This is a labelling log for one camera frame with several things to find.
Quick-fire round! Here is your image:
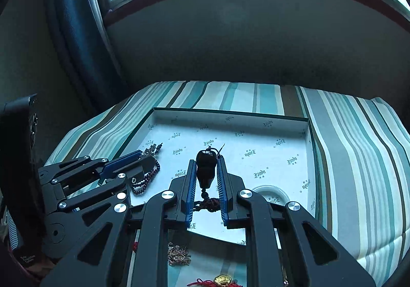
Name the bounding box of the black pendant with tassel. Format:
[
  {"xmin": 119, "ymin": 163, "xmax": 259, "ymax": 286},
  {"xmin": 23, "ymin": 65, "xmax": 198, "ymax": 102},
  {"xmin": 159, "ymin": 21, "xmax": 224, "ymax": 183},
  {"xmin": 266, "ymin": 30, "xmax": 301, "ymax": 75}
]
[{"xmin": 189, "ymin": 144, "xmax": 226, "ymax": 214}]

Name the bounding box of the gold rhinestone jewellery cluster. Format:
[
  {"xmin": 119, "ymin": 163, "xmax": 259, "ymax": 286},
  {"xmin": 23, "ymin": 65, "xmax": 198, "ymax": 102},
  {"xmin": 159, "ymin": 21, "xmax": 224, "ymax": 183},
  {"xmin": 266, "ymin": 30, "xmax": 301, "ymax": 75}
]
[{"xmin": 167, "ymin": 242, "xmax": 192, "ymax": 266}]

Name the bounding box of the dark blue curtain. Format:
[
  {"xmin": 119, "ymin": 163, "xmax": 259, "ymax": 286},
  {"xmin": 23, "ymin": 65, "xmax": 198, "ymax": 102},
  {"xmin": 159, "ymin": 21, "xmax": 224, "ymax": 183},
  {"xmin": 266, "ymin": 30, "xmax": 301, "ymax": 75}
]
[{"xmin": 48, "ymin": 0, "xmax": 129, "ymax": 108}]

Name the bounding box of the rhinestone bar brooch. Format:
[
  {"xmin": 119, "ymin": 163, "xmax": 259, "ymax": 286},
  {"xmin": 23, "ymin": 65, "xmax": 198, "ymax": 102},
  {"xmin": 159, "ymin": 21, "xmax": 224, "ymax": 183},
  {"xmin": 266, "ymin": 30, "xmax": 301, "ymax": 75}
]
[{"xmin": 142, "ymin": 143, "xmax": 165, "ymax": 157}]

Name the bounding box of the gold charm with red knot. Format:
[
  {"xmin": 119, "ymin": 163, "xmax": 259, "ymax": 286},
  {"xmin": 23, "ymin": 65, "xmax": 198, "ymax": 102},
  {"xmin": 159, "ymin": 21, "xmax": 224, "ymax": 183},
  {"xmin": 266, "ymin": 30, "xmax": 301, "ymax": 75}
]
[{"xmin": 187, "ymin": 275, "xmax": 247, "ymax": 287}]

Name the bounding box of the striped bed sheet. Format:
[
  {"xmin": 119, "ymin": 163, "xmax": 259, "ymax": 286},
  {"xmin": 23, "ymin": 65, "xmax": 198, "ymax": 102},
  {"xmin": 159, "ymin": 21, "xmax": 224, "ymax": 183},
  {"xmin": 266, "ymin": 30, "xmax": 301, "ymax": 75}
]
[{"xmin": 6, "ymin": 80, "xmax": 410, "ymax": 287}]

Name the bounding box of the dark red bead bracelet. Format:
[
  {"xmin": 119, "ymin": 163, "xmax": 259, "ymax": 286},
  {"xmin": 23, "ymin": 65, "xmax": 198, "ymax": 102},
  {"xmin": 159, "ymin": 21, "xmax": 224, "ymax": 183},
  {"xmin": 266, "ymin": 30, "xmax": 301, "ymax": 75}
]
[{"xmin": 130, "ymin": 159, "xmax": 161, "ymax": 196}]

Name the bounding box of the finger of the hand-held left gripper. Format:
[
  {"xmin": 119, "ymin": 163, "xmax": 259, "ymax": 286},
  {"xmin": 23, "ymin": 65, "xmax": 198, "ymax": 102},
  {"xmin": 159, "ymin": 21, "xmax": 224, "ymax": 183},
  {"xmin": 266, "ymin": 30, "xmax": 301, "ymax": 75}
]
[
  {"xmin": 38, "ymin": 150, "xmax": 144, "ymax": 193},
  {"xmin": 45, "ymin": 155, "xmax": 158, "ymax": 226}
]

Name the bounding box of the white printed cardboard box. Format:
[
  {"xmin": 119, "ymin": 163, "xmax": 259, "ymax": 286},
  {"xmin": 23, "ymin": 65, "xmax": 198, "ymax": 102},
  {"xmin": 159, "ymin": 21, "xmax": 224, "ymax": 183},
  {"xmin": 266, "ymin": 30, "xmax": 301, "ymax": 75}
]
[{"xmin": 122, "ymin": 107, "xmax": 321, "ymax": 247}]

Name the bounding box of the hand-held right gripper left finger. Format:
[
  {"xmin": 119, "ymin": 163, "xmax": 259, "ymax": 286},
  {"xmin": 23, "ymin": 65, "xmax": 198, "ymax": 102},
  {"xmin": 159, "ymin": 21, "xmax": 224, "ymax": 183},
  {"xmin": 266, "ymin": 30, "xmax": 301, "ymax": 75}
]
[{"xmin": 40, "ymin": 159, "xmax": 197, "ymax": 287}]

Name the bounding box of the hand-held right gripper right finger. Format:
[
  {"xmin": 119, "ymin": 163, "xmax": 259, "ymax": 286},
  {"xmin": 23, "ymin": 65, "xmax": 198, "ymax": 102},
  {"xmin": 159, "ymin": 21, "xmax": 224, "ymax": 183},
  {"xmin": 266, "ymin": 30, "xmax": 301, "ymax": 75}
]
[{"xmin": 216, "ymin": 156, "xmax": 377, "ymax": 287}]

